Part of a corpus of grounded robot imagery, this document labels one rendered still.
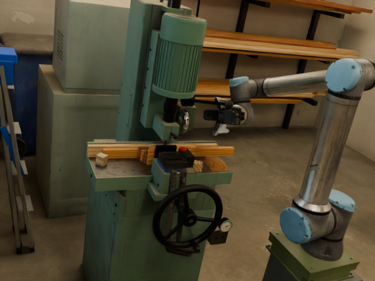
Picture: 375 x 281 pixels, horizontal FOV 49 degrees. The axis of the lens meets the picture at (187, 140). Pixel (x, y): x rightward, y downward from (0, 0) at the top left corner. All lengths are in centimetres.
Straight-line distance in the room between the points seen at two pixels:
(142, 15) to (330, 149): 92
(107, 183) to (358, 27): 431
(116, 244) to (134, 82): 70
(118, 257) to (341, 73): 115
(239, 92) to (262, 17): 292
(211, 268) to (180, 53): 152
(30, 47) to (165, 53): 185
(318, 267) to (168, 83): 98
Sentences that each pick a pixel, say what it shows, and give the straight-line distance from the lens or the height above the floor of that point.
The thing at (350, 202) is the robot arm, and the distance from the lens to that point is 187.
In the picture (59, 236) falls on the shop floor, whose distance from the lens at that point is 280.
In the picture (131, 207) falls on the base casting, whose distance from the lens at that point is 171.
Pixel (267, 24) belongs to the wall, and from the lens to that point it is 484.
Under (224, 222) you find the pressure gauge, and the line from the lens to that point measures 186.
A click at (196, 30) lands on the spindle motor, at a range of 160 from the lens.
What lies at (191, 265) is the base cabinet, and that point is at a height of 40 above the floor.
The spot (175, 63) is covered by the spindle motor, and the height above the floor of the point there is 134.
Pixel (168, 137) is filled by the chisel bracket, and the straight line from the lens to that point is 174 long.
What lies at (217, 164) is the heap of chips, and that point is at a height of 92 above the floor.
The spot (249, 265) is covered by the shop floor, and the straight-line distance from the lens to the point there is 281.
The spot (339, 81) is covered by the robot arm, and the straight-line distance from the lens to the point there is 152.
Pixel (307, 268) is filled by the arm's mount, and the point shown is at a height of 64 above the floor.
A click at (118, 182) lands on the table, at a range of 163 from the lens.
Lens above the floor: 168
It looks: 23 degrees down
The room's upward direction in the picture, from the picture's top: 10 degrees clockwise
